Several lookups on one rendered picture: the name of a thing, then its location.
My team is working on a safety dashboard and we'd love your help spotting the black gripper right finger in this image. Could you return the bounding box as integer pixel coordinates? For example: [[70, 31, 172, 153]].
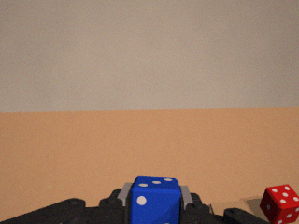
[[178, 186, 271, 224]]

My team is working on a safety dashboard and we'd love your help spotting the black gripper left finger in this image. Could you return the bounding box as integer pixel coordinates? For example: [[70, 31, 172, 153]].
[[0, 182, 134, 224]]

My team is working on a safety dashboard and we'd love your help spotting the red die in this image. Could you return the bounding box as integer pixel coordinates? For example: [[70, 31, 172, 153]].
[[260, 185, 299, 224]]

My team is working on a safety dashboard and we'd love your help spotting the blue die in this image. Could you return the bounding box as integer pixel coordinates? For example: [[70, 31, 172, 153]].
[[130, 176, 181, 224]]

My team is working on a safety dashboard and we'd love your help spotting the tan square mat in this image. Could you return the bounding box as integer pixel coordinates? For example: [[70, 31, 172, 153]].
[[210, 198, 299, 224]]

